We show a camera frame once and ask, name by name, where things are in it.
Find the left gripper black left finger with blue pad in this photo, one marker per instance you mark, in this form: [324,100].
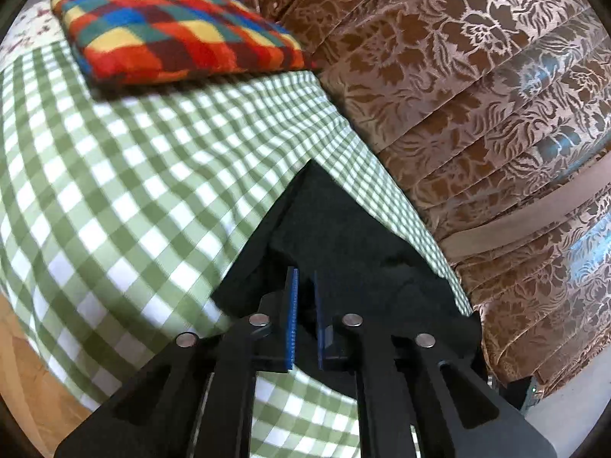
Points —
[195,398]

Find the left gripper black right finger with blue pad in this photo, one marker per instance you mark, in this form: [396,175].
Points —
[409,353]

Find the black pants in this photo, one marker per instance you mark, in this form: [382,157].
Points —
[352,263]

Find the green white checkered bedsheet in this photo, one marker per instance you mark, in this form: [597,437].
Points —
[122,212]

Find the brown floral curtain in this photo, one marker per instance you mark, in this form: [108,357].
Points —
[493,116]

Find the colourful plaid folded blanket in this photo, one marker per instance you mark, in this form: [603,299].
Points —
[145,42]

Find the white floral pillow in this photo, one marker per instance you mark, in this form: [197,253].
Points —
[32,28]

